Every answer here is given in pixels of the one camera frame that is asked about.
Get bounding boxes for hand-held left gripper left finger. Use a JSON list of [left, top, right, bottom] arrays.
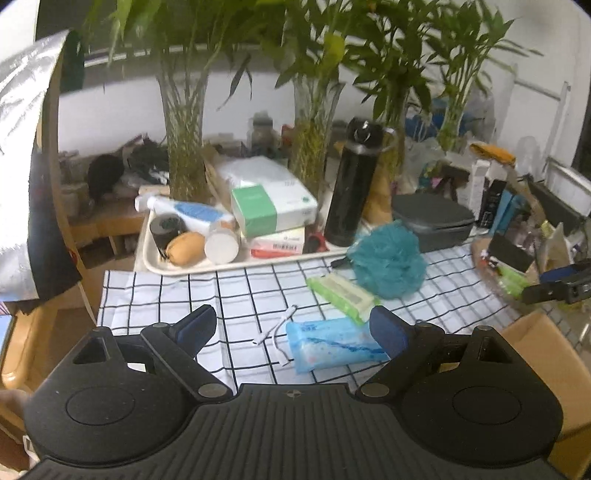
[[71, 305, 233, 403]]

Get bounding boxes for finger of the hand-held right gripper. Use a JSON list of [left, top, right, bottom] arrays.
[[539, 265, 581, 284], [521, 281, 571, 305]]

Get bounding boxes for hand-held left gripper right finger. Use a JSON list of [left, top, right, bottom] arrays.
[[355, 305, 525, 400]]

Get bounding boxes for green wet wipes packet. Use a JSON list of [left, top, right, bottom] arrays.
[[305, 273, 380, 324]]

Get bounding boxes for blue wet wipes packet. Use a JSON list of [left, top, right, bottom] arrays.
[[285, 318, 391, 374]]

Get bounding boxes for brown cardboard box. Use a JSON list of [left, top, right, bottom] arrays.
[[501, 310, 591, 476]]

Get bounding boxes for teal bath pouf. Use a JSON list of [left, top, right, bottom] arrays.
[[346, 220, 428, 300]]

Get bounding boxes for green snack packets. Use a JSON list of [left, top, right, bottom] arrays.
[[499, 265, 528, 298]]

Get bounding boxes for white black checked tablecloth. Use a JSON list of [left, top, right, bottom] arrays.
[[96, 240, 536, 388]]

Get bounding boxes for small black box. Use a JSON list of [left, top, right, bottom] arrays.
[[487, 233, 536, 273]]

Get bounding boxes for yellow bun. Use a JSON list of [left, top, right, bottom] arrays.
[[166, 232, 206, 267]]

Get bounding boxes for cream plastic tray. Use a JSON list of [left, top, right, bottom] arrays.
[[142, 210, 349, 277]]

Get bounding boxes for white pill bottle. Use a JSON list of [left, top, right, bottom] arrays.
[[204, 220, 241, 265]]

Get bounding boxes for blue carton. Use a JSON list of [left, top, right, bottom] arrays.
[[492, 189, 527, 236]]

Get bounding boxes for white ribbed container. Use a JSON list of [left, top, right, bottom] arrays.
[[545, 157, 591, 197]]

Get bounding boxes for black tape roll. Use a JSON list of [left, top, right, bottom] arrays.
[[150, 213, 188, 259]]

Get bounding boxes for pink white carton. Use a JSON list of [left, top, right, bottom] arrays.
[[249, 226, 306, 258]]

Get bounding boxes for white blue tube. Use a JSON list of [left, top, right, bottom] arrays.
[[135, 195, 236, 234]]

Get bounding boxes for grey zip case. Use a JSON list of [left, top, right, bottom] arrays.
[[392, 193, 476, 254]]

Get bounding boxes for white tall carton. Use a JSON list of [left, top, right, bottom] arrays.
[[468, 159, 497, 217]]

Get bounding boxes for brown paper bag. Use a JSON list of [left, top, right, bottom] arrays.
[[365, 152, 399, 224]]

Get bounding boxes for wooden cabinet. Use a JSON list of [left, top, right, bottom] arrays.
[[60, 203, 153, 268]]

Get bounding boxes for green white tissue box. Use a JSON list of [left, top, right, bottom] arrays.
[[230, 184, 319, 238]]

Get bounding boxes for orange yellow packet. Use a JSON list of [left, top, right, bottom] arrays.
[[470, 142, 517, 164]]

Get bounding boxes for black thermos bottle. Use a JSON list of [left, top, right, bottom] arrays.
[[324, 117, 385, 247]]

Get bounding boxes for small black tripod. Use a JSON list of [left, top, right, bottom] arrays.
[[434, 166, 467, 200]]

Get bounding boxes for white pipe rack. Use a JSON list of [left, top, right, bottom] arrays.
[[508, 69, 571, 158]]

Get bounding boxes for white wrapped tissue pack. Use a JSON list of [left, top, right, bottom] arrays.
[[217, 156, 301, 195]]

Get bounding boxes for wooden side table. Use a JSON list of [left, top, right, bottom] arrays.
[[0, 300, 61, 398]]

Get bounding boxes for glass vase with bamboo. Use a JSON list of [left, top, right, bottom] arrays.
[[83, 0, 259, 204], [263, 0, 365, 195], [429, 0, 541, 153], [360, 0, 439, 176]]

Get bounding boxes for black fuzzy object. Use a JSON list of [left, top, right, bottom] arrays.
[[88, 154, 125, 204]]

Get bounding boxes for dark glass jar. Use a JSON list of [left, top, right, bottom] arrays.
[[249, 113, 278, 155]]

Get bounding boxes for silver foil reflector sheet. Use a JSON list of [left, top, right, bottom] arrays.
[[0, 30, 86, 303]]

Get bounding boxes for white short cable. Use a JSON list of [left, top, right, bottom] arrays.
[[253, 305, 298, 367]]

